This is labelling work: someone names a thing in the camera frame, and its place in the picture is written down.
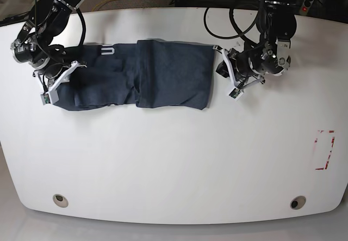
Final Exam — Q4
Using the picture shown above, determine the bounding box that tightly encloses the red tape rectangle marking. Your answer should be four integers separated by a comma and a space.
312, 130, 335, 171

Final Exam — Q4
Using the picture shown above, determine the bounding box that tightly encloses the black robot arm image-left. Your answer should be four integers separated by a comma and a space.
10, 0, 87, 82

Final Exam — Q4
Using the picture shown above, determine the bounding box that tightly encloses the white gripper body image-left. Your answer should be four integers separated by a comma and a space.
33, 61, 87, 94

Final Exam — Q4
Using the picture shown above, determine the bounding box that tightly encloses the dark blue T-shirt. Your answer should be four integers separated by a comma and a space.
56, 40, 215, 111

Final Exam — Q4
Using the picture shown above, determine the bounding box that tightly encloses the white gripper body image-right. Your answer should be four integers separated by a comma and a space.
213, 45, 265, 91

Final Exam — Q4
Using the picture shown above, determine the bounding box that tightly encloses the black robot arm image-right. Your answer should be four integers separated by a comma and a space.
213, 0, 297, 100

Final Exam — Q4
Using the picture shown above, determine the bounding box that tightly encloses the left table cable grommet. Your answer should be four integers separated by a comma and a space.
53, 194, 69, 208

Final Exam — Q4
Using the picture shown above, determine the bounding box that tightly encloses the black tripod on floor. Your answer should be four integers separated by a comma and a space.
0, 11, 29, 27

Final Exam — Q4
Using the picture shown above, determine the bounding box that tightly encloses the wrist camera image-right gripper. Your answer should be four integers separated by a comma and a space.
228, 88, 244, 101

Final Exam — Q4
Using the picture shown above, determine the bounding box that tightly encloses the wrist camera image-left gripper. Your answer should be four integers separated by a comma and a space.
40, 90, 59, 105

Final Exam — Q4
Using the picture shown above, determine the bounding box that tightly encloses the right table cable grommet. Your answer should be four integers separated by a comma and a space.
290, 196, 306, 210

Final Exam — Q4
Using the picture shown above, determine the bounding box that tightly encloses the table cable grommet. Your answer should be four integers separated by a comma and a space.
290, 196, 306, 210
53, 194, 69, 208

